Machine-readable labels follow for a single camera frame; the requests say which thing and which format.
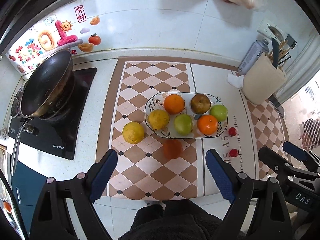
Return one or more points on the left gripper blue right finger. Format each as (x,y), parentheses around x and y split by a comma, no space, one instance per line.
(222,173)

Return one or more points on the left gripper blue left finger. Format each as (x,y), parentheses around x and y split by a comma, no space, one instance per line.
(100,173)

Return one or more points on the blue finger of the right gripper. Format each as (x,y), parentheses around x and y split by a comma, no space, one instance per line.
(272,159)
(295,151)

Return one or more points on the small red fruit front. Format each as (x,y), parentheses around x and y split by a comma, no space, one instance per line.
(233,153)

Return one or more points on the small red fruit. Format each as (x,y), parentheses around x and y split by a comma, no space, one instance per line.
(233,153)
(232,132)

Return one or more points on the small red fruit back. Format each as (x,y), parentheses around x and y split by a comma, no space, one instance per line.
(232,132)

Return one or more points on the yellow lemon back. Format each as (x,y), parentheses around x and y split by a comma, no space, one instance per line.
(133,132)

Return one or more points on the yellow lemon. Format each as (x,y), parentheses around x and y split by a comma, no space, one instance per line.
(133,132)
(159,119)

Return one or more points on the orange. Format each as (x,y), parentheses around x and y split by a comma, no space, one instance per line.
(207,124)
(174,104)

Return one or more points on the dark red-orange fruit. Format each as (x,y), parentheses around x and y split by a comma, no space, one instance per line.
(172,149)

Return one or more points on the green apple back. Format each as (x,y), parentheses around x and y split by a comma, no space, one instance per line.
(220,112)

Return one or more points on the green apple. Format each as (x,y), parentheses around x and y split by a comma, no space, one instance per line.
(183,124)
(220,112)

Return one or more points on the green apple front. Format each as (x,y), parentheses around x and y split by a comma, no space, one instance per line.
(183,124)

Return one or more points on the brown russet apple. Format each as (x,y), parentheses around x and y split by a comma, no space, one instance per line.
(200,104)

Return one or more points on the yellow lemon front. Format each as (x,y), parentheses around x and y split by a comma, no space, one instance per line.
(159,119)

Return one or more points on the checkered table mat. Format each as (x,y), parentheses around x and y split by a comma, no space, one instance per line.
(143,172)

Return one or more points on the black smartphone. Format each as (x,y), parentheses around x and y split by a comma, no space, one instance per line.
(277,105)

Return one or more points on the black induction cooktop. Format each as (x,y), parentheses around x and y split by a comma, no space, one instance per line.
(56,131)

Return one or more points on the cream utensil holder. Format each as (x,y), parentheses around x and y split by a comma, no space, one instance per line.
(262,80)

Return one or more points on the white crumpled tissue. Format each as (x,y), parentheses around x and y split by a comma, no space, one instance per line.
(236,81)

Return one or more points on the black frying pan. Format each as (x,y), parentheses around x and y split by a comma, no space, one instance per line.
(42,90)

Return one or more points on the grey spray can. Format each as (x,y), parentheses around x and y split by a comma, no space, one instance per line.
(257,48)

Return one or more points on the black plug adapter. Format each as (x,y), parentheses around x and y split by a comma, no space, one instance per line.
(290,41)

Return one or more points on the white wall socket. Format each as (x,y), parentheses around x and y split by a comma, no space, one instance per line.
(268,30)

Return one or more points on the colourful wall sticker decoration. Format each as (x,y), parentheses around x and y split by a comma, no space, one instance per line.
(69,27)

